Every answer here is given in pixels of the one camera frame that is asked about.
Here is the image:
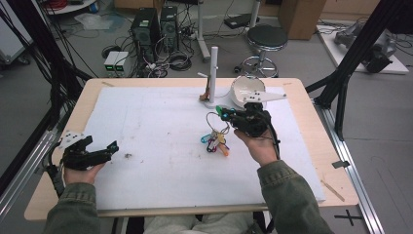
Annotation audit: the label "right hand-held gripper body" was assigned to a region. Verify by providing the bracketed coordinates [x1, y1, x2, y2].
[232, 92, 287, 137]

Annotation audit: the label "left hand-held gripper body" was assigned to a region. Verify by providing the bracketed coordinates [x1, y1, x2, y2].
[58, 131, 112, 172]

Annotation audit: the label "thin wire key ring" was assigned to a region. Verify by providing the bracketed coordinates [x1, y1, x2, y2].
[205, 111, 232, 135]

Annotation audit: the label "brown keychain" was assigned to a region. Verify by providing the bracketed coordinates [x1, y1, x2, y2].
[199, 76, 212, 101]

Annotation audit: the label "white key stand with pole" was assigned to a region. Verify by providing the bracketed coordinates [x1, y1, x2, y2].
[197, 46, 229, 110]

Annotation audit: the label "person's left hand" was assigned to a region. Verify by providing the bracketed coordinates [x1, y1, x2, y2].
[62, 162, 106, 186]

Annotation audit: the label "person's right hand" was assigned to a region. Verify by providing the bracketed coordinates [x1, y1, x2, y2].
[233, 128, 282, 168]

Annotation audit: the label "white paper sheet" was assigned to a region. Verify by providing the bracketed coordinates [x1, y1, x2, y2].
[82, 85, 326, 211]

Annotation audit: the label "black round stool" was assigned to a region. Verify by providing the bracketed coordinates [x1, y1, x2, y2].
[242, 24, 289, 78]

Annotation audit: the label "white power supply unit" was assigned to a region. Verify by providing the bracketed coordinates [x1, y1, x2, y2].
[114, 51, 130, 73]
[103, 51, 121, 73]

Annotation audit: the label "white-legged wooden desk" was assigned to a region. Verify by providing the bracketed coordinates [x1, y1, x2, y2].
[194, 0, 262, 63]

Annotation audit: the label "black flat device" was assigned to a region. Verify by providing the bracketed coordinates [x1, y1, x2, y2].
[223, 13, 261, 29]

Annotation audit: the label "thin wooden stick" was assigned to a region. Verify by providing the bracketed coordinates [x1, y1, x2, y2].
[320, 179, 346, 203]

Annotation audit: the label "black computer tower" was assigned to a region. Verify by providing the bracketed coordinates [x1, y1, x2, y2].
[131, 8, 162, 62]
[159, 5, 179, 52]

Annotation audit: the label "person's legs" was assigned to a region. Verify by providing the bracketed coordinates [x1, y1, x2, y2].
[142, 213, 257, 234]

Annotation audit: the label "white platform board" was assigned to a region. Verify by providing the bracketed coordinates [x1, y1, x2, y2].
[316, 22, 410, 75]

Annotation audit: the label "brown wooden cabinet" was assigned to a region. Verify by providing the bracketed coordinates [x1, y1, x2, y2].
[278, 0, 327, 41]

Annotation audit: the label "clear plastic sheet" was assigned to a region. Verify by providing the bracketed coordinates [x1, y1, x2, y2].
[74, 13, 126, 32]

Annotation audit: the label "white round table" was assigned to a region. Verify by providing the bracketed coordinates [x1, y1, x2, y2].
[45, 0, 98, 16]

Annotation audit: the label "grey and black machine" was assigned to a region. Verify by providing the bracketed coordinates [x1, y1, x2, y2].
[334, 22, 401, 74]

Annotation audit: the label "cardboard box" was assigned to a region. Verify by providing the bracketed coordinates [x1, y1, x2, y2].
[113, 0, 165, 10]

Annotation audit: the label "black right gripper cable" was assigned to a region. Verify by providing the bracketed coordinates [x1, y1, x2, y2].
[264, 111, 282, 160]

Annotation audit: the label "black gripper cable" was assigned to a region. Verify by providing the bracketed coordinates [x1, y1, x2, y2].
[264, 111, 282, 160]
[45, 142, 66, 198]

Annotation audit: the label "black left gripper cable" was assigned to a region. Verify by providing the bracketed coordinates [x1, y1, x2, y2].
[45, 142, 66, 198]

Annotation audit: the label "aluminium rail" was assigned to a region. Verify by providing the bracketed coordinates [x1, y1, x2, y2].
[313, 97, 386, 234]
[0, 128, 61, 222]

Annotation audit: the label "coiled black cable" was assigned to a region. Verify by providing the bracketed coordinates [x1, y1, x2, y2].
[167, 52, 193, 72]

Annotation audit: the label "black metal frame post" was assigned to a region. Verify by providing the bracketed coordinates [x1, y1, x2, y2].
[0, 0, 94, 131]
[305, 0, 413, 141]

